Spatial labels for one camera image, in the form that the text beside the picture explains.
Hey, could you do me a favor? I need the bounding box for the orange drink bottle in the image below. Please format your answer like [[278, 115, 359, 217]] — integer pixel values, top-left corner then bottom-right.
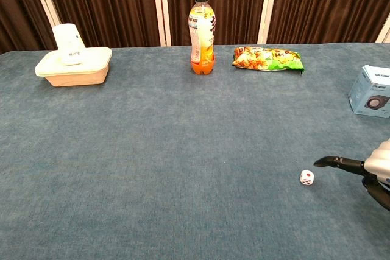
[[188, 0, 216, 76]]

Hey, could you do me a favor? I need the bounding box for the beige lidded food container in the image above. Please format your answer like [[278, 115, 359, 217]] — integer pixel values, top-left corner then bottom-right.
[[34, 46, 113, 88]]

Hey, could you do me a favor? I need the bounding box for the blue speaker box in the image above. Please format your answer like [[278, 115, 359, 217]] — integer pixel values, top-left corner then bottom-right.
[[347, 65, 390, 118]]

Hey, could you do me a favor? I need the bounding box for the white die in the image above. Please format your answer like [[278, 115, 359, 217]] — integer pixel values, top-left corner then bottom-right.
[[299, 169, 315, 186]]

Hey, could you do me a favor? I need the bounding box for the brown curtain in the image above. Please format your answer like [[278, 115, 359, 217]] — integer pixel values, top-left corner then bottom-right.
[[0, 0, 390, 55]]

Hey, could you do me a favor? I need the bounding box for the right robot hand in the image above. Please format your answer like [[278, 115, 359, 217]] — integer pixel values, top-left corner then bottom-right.
[[313, 138, 390, 212]]

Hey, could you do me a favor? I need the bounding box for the white paper cup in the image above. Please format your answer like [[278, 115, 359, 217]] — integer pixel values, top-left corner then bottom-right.
[[51, 23, 87, 66]]

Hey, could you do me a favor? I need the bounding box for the green snack bag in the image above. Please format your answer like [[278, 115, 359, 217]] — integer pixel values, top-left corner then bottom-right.
[[232, 46, 305, 75]]

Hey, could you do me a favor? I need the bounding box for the blue table cloth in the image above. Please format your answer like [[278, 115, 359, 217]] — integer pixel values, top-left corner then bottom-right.
[[0, 42, 390, 260]]

